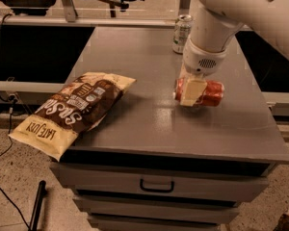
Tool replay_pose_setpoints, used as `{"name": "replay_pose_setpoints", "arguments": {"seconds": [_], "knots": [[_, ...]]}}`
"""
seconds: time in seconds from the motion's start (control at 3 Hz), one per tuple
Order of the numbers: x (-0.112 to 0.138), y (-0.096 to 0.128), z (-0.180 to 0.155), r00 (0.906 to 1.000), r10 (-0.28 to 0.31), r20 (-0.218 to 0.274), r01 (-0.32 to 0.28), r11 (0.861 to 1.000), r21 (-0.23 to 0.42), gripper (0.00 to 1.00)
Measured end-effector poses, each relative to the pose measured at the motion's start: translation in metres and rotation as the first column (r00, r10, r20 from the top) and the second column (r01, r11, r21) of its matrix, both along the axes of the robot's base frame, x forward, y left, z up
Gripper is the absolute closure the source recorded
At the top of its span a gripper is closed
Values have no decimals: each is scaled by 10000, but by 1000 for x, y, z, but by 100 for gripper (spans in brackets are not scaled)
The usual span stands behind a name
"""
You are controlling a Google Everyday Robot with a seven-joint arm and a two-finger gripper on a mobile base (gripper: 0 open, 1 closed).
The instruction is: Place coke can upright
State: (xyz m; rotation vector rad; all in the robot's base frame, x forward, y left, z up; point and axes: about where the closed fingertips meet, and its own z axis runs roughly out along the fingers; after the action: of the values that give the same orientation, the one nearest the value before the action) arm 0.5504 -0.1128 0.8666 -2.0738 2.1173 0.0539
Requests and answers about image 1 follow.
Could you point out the red coke can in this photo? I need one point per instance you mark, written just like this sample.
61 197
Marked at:
212 96

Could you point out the black pole on floor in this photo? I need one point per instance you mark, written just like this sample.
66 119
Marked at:
41 193

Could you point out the grey drawer cabinet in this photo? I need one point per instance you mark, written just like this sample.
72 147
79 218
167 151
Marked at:
217 157

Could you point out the brown yellow chip bag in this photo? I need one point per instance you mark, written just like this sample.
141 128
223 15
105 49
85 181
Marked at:
78 107

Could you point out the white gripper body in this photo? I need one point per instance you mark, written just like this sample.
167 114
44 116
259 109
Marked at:
200 61

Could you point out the metal railing frame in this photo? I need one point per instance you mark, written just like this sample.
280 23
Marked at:
92 13

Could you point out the black drawer handle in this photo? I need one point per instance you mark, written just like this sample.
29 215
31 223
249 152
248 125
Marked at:
153 187

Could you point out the white green soda can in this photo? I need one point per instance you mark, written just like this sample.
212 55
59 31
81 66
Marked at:
182 29

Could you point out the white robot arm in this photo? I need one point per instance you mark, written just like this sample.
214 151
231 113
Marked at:
216 24

